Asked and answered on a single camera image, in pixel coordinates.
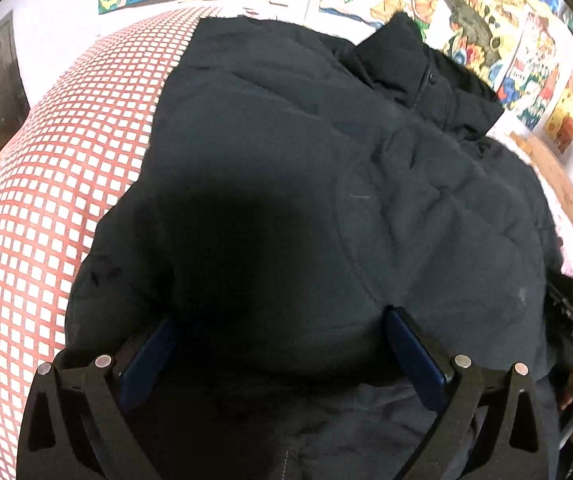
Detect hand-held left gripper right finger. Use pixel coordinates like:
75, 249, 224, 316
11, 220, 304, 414
384, 304, 550, 480

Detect red checkered blanket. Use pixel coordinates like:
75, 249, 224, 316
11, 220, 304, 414
0, 5, 227, 480

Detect wooden bed frame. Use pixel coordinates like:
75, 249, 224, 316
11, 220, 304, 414
0, 132, 573, 281

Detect black padded jacket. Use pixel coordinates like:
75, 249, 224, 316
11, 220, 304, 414
59, 12, 573, 480

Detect white red patterned wall poster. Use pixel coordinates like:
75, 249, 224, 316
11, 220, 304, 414
497, 10, 561, 132

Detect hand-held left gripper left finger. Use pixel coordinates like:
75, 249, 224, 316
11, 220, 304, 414
15, 316, 180, 480

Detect dark creature wall poster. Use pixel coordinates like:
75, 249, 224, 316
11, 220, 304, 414
439, 0, 535, 92

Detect orange bear wall poster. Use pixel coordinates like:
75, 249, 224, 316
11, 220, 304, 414
541, 64, 573, 155

